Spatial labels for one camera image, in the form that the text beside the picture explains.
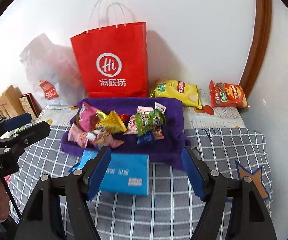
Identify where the pink peach snack packet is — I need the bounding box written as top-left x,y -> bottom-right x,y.
68,124 -> 89,148

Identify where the panda print snack packet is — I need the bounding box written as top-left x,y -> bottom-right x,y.
86,125 -> 124,149

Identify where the slim pink candy packet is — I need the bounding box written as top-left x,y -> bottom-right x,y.
155,102 -> 166,114

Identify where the pink yellow snack packet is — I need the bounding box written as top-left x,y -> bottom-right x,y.
76,102 -> 107,132

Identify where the white red lychee packet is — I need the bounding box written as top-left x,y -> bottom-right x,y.
123,115 -> 138,135

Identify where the green snack packet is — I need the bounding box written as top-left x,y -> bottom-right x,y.
135,109 -> 165,136

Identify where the wooden furniture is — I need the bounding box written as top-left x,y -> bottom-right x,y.
0,85 -> 25,119

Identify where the white Miniso plastic bag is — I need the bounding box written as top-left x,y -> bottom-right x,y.
20,34 -> 87,107

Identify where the grey checked bed cover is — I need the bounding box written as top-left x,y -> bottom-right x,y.
9,126 -> 273,239

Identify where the blue tissue pack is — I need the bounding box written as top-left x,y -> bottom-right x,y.
68,150 -> 150,197

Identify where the newspaper sheet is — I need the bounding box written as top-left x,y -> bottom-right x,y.
36,90 -> 245,129

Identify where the red Haidilao paper bag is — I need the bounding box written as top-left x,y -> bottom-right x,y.
71,22 -> 149,98

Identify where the orange chips bag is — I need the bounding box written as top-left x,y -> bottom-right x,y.
209,80 -> 249,108

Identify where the small pink sachet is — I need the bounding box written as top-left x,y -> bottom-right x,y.
137,106 -> 154,113

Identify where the yellow chips bag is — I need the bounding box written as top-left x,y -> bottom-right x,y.
150,79 -> 202,109

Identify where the brown wooden door frame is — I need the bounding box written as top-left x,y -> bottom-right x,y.
239,0 -> 272,97

